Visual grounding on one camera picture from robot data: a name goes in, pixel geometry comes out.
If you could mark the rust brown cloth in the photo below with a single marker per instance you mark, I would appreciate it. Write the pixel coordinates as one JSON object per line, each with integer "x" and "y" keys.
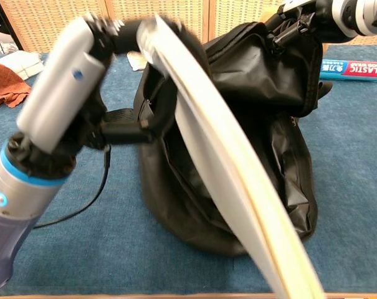
{"x": 6, "y": 87}

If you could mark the black fabric backpack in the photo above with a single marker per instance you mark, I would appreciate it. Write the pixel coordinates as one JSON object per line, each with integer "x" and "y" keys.
{"x": 269, "y": 78}

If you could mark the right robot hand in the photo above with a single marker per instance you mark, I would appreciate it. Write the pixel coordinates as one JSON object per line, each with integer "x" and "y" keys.
{"x": 359, "y": 18}

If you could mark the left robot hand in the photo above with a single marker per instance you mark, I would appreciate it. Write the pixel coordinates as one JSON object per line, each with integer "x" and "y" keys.
{"x": 63, "y": 87}

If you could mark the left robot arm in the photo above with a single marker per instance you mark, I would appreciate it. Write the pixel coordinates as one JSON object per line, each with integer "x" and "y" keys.
{"x": 13, "y": 205}

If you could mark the woven wicker folding screen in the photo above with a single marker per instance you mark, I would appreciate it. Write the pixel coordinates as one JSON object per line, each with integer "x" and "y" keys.
{"x": 45, "y": 15}

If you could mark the black tripod stand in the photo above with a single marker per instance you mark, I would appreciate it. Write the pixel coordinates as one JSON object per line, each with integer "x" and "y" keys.
{"x": 2, "y": 28}

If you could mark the blue plastic food wrap box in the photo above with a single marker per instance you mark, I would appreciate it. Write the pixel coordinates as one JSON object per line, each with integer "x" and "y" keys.
{"x": 356, "y": 70}

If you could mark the yellow and white spiral notebook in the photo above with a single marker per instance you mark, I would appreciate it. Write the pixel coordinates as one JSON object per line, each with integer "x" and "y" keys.
{"x": 225, "y": 155}

